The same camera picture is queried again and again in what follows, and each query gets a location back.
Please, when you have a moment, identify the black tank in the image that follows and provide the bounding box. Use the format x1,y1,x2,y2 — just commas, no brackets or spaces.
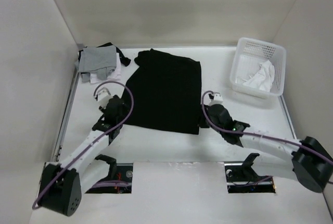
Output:
97,42,131,67
122,49,202,135

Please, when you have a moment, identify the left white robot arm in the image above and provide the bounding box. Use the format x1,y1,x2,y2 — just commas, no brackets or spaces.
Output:
32,95,133,217

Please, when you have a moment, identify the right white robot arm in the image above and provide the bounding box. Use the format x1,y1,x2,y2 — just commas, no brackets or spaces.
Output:
201,104,332,193

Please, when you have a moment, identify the folded black tank top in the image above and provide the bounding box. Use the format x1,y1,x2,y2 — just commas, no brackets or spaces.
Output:
97,42,131,67

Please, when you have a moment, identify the folded grey tank top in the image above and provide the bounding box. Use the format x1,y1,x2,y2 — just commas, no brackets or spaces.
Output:
78,45,117,83

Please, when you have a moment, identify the white tank top in basket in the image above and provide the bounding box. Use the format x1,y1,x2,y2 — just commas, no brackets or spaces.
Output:
243,60,275,92

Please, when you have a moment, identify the white plastic basket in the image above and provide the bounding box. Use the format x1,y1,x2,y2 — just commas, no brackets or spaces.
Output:
229,37,287,98

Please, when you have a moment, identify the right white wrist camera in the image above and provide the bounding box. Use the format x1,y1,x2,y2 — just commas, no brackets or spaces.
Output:
209,92,223,106

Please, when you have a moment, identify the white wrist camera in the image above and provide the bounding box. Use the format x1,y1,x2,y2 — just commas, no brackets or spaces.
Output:
94,87,112,107
209,92,223,106

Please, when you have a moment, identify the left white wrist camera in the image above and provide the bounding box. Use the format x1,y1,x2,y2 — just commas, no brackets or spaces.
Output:
94,87,112,107

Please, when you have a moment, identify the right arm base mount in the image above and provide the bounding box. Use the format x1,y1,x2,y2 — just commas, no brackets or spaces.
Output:
224,153,276,194

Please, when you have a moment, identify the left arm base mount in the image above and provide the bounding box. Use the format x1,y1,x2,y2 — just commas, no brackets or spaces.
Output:
86,154,134,194

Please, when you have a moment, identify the metal table edge rail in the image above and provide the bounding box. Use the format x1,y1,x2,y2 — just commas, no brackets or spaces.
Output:
50,66,80,161

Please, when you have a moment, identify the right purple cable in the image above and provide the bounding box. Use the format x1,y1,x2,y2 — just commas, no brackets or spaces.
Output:
201,90,333,186

